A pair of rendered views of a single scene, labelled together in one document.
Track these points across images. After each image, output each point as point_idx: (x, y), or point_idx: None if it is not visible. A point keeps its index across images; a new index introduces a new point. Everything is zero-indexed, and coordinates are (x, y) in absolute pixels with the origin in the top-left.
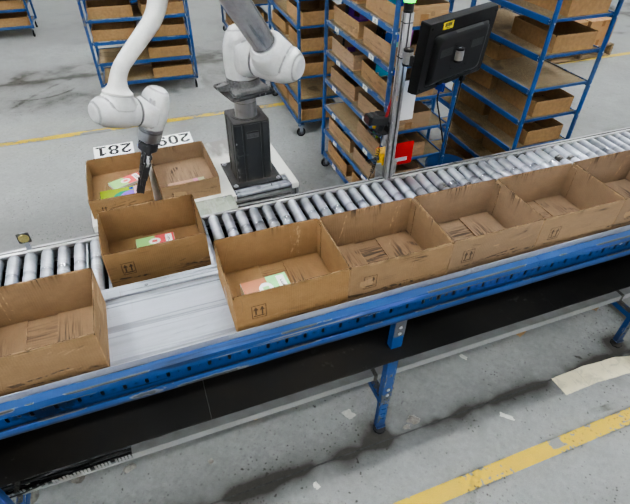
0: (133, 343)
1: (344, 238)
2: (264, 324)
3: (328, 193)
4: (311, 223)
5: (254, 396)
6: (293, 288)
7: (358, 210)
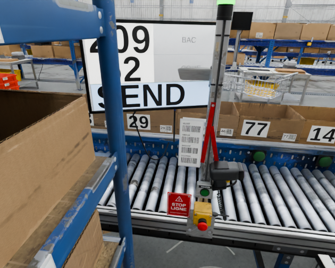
0: None
1: (281, 136)
2: None
3: (277, 220)
4: (310, 122)
5: None
6: (316, 109)
7: (277, 118)
